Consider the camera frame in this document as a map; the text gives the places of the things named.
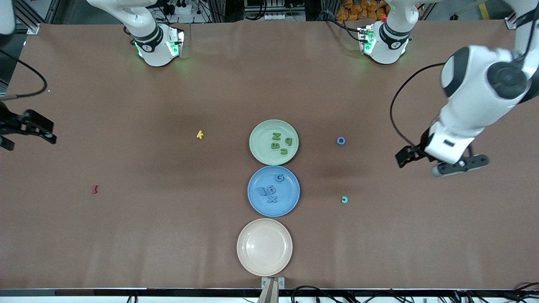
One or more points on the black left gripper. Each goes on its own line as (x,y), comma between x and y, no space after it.
(414,152)

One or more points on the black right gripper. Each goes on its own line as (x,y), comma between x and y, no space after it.
(17,124)

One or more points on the green foam letter N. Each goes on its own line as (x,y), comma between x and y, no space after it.
(276,135)

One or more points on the blue foam capital G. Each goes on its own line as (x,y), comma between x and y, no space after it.
(276,178)

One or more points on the blue foam plus sign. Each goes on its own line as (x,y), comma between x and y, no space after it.
(272,199)

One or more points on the blue foam bar piece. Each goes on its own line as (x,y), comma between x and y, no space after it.
(261,192)

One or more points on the yellow foam letter K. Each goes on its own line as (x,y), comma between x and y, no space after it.
(200,134)

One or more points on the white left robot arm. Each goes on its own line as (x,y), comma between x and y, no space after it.
(467,105)

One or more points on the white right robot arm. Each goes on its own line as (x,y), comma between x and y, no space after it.
(153,50)

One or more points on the blue foam letter O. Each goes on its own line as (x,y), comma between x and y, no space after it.
(338,141)

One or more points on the blue plate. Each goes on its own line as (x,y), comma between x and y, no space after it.
(288,198)

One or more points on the pale green plate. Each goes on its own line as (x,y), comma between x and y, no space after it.
(261,145)

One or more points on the pile of orange objects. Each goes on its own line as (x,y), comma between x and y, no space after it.
(358,10)

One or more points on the beige plate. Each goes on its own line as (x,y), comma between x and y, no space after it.
(264,247)

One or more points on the white power strip with plugs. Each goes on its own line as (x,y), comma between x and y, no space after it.
(183,9)

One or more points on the brown table cover sheet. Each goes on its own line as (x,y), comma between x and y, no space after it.
(189,252)

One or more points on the black equipment behind table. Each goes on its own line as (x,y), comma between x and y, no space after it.
(252,6)

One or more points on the aluminium frame extrusion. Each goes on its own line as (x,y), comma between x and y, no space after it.
(33,28)
(511,21)

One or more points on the grey metal mount bracket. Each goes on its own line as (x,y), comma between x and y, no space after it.
(281,283)

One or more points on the tan camera post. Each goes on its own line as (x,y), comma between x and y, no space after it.
(269,294)

